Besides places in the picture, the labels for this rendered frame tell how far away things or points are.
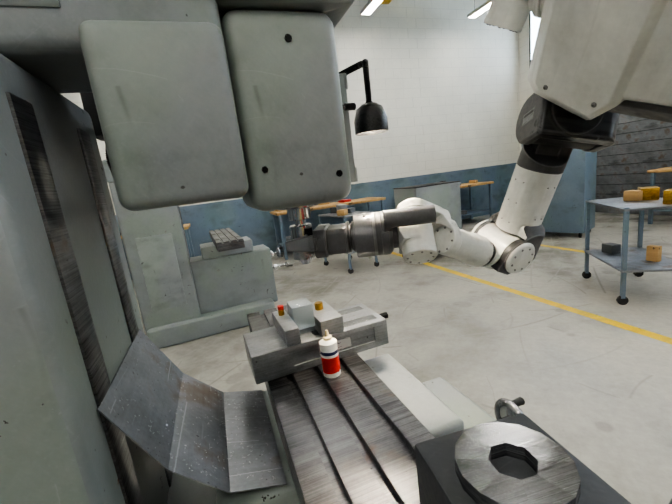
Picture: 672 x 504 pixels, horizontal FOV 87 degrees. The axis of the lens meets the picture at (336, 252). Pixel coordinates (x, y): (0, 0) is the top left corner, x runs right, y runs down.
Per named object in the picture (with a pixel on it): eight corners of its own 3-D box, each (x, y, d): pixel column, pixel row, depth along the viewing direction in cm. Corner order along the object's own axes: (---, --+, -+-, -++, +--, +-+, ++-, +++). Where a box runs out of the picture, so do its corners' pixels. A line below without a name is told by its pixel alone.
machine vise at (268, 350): (364, 324, 106) (360, 289, 104) (389, 343, 92) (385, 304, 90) (247, 358, 94) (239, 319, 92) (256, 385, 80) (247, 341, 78)
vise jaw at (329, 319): (324, 312, 101) (322, 299, 100) (344, 330, 87) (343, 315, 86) (304, 317, 98) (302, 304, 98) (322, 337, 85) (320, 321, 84)
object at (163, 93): (239, 195, 79) (218, 71, 74) (251, 196, 56) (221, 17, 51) (147, 207, 73) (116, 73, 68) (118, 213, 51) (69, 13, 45)
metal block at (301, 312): (308, 318, 94) (305, 297, 93) (315, 325, 89) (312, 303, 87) (289, 323, 92) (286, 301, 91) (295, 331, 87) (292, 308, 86)
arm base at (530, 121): (590, 169, 71) (586, 124, 75) (641, 128, 59) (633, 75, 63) (514, 160, 72) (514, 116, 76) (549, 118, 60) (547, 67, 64)
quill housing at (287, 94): (324, 198, 84) (305, 52, 77) (358, 199, 64) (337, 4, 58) (242, 209, 78) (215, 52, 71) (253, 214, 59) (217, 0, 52)
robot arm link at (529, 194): (499, 243, 92) (530, 158, 81) (540, 270, 82) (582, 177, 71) (464, 248, 88) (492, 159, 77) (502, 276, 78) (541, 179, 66)
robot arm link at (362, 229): (319, 215, 78) (373, 208, 76) (325, 257, 80) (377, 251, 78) (309, 222, 65) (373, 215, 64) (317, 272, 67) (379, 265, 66)
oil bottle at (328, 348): (337, 367, 84) (331, 324, 81) (343, 375, 80) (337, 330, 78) (321, 372, 82) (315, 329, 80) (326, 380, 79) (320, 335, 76)
